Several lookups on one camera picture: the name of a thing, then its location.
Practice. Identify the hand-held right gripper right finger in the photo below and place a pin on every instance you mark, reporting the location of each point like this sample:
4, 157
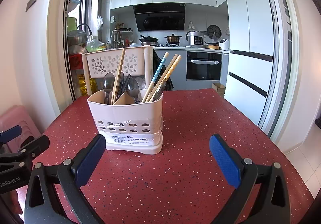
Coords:
224, 161

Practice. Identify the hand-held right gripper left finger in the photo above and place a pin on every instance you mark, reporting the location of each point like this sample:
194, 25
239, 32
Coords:
89, 161

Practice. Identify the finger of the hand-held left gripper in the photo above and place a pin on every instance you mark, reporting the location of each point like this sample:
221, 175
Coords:
11, 133
37, 145

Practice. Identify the white plastic utensil holder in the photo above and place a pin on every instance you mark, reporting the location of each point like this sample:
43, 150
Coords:
135, 113

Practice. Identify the wooden chopstick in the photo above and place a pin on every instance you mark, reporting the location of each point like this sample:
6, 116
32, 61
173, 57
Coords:
162, 75
118, 75
167, 75

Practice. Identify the blue dotted chopstick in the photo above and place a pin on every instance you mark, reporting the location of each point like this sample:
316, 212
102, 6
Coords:
158, 70

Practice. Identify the pink plastic stool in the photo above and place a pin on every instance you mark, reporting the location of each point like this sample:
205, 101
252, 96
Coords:
22, 118

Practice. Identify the cardboard box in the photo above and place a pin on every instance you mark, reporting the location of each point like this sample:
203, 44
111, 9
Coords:
218, 89

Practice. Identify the gold foil bag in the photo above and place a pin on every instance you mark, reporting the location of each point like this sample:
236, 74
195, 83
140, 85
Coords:
86, 84

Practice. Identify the red plastic crate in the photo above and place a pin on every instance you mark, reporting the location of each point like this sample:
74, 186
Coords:
75, 61

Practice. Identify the black built-in oven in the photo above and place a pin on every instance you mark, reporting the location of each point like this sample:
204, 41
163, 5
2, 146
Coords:
203, 70

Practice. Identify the white plastic bag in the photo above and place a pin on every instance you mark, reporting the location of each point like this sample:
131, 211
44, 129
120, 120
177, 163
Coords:
141, 82

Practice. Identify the metal basin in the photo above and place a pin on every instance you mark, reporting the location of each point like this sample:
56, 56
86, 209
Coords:
77, 49

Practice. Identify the large steel pot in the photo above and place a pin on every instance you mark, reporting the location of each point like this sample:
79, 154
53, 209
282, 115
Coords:
76, 37

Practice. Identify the round wooden tray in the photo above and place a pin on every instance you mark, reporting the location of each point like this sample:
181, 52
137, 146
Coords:
213, 46

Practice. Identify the clear plastic bag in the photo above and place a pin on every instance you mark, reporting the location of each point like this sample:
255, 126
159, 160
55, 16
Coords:
96, 45

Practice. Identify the white countertop appliance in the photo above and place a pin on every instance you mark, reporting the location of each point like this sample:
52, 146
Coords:
224, 44

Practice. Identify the silver rice cooker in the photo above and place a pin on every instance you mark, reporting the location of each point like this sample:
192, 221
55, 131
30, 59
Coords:
196, 39

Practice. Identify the spice rack with bottles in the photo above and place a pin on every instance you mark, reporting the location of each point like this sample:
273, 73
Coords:
121, 38

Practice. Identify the metal faucet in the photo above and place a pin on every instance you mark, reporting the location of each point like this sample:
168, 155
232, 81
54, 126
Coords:
84, 25

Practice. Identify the black round baking mold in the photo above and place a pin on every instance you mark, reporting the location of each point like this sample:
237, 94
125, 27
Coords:
214, 32

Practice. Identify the copper cooking pot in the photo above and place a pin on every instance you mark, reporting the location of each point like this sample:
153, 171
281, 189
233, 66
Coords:
173, 38

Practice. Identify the black wok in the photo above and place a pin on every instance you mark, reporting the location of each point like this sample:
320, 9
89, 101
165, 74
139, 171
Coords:
149, 39

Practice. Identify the hanging plastic bag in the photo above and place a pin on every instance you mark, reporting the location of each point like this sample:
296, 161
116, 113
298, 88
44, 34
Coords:
100, 23

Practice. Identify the white refrigerator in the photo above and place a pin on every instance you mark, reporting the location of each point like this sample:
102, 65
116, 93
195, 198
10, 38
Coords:
248, 25

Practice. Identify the black range hood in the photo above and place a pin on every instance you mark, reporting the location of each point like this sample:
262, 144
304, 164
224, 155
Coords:
160, 18

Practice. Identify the white sliding door frame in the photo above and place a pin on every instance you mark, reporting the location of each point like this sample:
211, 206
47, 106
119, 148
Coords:
56, 38

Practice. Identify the grey wall panel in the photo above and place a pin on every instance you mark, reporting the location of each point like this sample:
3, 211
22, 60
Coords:
32, 1

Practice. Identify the white wall hook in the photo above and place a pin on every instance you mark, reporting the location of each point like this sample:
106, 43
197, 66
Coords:
191, 25

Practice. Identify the white wall outlet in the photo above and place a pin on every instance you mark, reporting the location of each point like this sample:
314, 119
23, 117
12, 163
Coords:
112, 19

